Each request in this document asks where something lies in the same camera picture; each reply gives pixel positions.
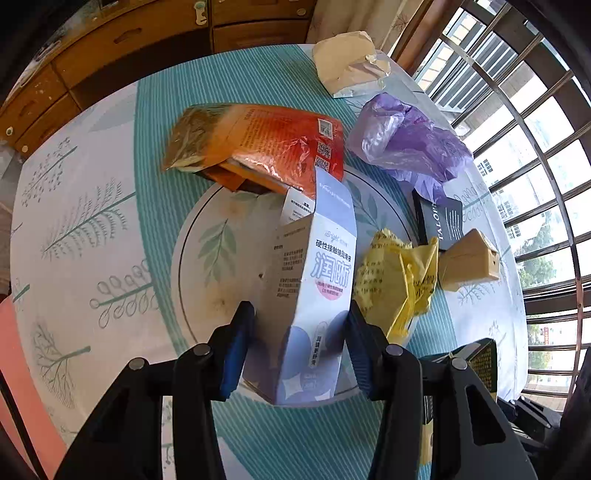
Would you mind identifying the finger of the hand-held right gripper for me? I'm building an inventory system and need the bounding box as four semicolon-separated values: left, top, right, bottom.
498;395;565;444

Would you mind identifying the beige paper pack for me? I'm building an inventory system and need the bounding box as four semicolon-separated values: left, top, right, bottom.
313;31;391;99

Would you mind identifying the crumpled yellow paper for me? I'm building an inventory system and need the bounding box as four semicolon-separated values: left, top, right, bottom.
353;228;439;347

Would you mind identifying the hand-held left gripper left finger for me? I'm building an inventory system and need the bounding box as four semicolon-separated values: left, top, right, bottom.
54;301;257;480

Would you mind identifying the black card box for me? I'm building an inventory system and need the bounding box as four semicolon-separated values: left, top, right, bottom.
411;189;463;252

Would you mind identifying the orange foil packet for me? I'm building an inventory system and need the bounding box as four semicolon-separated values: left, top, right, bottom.
161;104;346;199

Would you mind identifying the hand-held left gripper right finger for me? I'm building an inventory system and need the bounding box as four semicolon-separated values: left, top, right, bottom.
346;302;539;480

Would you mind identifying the window with metal grille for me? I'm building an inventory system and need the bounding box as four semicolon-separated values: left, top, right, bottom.
416;0;591;402

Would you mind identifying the green printed carton box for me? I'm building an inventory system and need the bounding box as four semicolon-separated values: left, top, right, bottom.
431;338;499;402

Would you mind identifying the wooden dresser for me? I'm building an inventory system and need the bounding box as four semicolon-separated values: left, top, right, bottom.
0;0;319;153

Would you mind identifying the white and blue carton box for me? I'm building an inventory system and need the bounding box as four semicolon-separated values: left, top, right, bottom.
242;166;357;407

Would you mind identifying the beige curtain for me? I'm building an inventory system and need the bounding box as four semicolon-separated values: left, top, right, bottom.
307;0;462;70

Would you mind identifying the table with patterned cloth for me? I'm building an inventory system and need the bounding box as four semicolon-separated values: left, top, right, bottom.
9;44;529;480

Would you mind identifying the purple plastic bag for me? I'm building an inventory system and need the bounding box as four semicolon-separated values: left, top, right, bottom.
346;92;474;204

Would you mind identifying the small beige box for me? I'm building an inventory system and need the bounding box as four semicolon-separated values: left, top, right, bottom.
438;228;502;291

